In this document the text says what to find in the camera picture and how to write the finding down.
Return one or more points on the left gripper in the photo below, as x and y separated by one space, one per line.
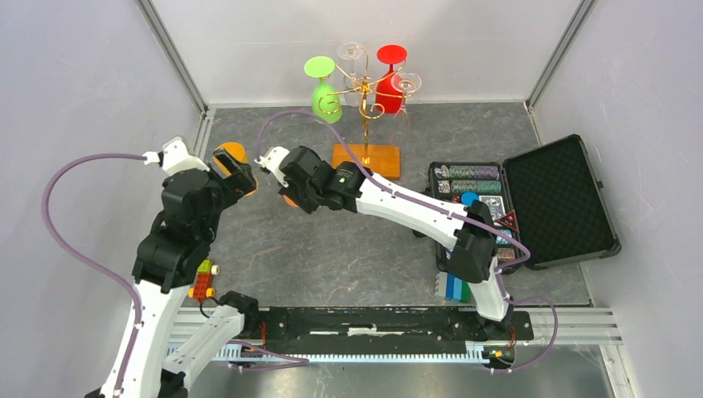
241 181

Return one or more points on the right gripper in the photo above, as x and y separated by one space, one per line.
289 191

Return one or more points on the orange wine glass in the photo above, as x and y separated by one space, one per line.
289 201

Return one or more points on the yellow wine glass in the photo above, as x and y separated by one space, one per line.
228 153

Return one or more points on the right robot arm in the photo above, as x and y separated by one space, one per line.
468 232

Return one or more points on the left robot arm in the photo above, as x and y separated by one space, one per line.
165 267

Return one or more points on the green wine glass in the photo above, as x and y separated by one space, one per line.
325 101

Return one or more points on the red wine glass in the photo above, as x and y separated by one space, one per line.
387 98

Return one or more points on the clear glass back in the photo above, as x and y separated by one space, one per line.
352 55

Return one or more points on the toy brick car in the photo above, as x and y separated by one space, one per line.
202 287

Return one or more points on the clear flute glass right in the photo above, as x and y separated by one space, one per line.
407 83

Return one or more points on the blue round chip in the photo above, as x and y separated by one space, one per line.
468 198

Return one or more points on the blue green brick stack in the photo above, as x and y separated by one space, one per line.
452 289

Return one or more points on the blue playing card deck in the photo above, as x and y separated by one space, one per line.
495 204

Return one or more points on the black poker chip case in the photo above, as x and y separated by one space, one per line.
553 201

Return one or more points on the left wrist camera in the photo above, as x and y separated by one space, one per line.
175 157

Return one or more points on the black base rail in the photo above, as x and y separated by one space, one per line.
381 330

